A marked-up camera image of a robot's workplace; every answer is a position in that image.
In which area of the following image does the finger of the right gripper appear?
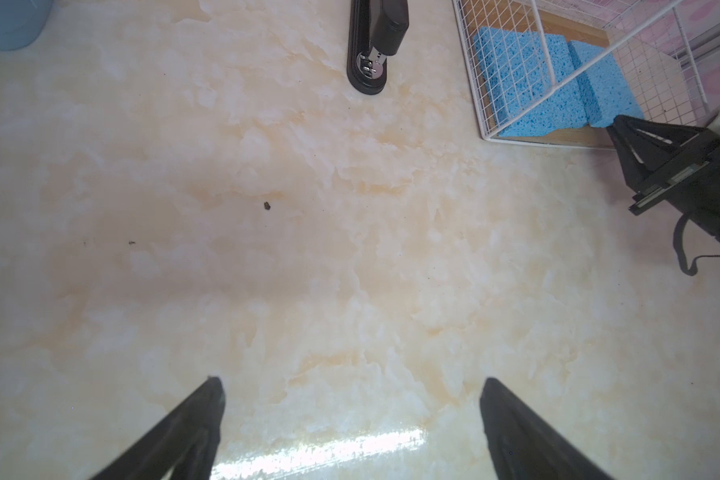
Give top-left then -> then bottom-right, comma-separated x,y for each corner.
606,115 -> 705,192

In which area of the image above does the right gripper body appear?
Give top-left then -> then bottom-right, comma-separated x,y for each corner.
629,128 -> 720,240

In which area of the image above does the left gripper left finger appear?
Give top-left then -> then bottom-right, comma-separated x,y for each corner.
94,377 -> 226,480

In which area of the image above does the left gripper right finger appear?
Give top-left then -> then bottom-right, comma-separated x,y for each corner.
479,377 -> 611,480

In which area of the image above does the blue sponge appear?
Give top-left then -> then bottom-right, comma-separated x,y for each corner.
561,54 -> 644,128
473,27 -> 588,138

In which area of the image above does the black stapler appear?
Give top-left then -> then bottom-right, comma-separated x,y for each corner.
346,0 -> 410,95

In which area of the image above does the blue square timer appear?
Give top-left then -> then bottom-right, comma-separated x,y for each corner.
0,0 -> 54,51

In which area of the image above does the white wire wooden shelf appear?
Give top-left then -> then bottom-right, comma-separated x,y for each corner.
453,1 -> 709,149

